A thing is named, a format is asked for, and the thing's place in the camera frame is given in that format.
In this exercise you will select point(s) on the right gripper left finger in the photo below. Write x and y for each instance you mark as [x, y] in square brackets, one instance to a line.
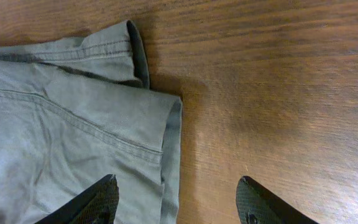
[95, 205]

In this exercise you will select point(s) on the grey shorts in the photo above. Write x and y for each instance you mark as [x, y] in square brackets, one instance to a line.
[77, 109]

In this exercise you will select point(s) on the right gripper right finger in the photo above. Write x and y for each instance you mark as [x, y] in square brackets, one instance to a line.
[257, 205]

